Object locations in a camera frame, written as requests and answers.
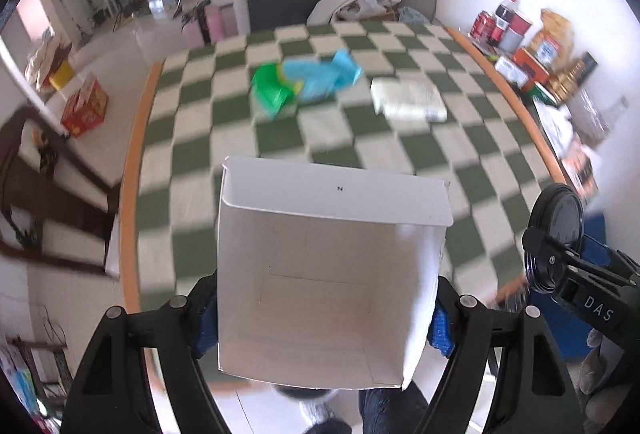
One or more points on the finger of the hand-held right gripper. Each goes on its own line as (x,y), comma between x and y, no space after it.
(547,256)

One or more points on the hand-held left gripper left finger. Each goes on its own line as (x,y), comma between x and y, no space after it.
(205,334)

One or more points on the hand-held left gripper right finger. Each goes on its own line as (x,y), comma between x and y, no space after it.
(440,334)

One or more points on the white green medicine box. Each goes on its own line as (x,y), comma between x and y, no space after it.
(325,264)

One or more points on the person's right hand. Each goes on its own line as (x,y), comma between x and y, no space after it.
(607,389)

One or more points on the person's legs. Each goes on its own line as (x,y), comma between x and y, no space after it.
(385,409)

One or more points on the white crumpled tissue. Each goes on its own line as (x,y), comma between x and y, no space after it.
(555,126)

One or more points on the clear plastic bag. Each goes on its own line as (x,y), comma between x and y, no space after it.
(592,118)

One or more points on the golden jar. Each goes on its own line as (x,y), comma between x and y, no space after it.
(567,78)

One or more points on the orange box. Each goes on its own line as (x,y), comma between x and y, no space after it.
(530,71)

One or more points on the white labelled small box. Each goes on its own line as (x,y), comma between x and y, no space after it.
(510,68)

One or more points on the dark wooden chair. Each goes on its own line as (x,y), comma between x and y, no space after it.
(55,214)

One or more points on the green white checkered tablecloth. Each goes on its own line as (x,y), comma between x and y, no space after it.
(350,148)

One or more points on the white leaflet packet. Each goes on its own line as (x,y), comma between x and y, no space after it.
(407,99)

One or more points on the grey cup with red lid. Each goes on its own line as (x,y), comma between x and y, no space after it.
(515,33)

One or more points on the yellow bread bag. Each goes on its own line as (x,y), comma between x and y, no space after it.
(552,26)

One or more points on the red drink can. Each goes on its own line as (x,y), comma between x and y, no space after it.
(481,24)

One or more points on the cola bottle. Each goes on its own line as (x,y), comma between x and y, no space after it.
(504,18)

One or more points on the red carton with white flap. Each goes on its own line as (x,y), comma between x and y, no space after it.
(85,106)

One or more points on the green blue wipes packet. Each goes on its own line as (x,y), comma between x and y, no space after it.
(310,81)

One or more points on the light blue plastic bag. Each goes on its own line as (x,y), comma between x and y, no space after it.
(414,16)

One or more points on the pink suitcase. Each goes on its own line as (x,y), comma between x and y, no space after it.
(220,23)

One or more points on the water jug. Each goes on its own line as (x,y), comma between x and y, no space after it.
(161,3)

